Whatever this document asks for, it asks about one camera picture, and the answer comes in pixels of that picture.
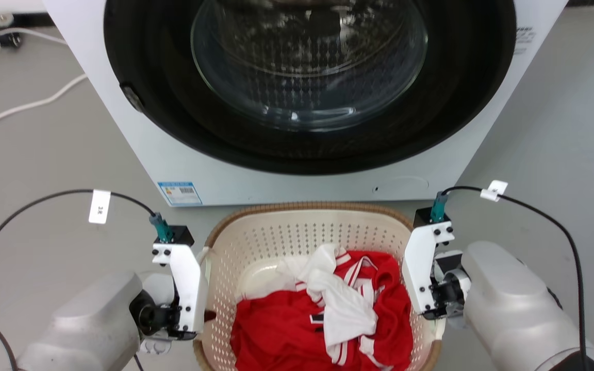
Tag blue energy label sticker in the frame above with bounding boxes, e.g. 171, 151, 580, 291
157, 181, 203, 207

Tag thin white floor cable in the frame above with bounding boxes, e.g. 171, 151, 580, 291
0, 27, 68, 75

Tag cream plastic laundry basket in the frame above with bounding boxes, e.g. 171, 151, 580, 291
193, 201, 443, 371

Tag thick white floor cable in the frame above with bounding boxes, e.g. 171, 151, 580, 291
0, 73, 88, 136

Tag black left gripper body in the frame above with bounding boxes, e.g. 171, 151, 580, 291
129, 290, 198, 356

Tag black round washer door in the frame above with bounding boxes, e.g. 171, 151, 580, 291
104, 0, 517, 176

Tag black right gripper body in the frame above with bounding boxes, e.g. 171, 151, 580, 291
430, 250, 472, 320

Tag white washing machine body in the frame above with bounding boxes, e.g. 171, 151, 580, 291
42, 0, 569, 208

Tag red and white garment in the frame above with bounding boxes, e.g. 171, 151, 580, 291
230, 243, 414, 371

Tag white paper cable tag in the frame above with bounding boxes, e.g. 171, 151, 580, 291
89, 190, 111, 225
480, 180, 508, 202

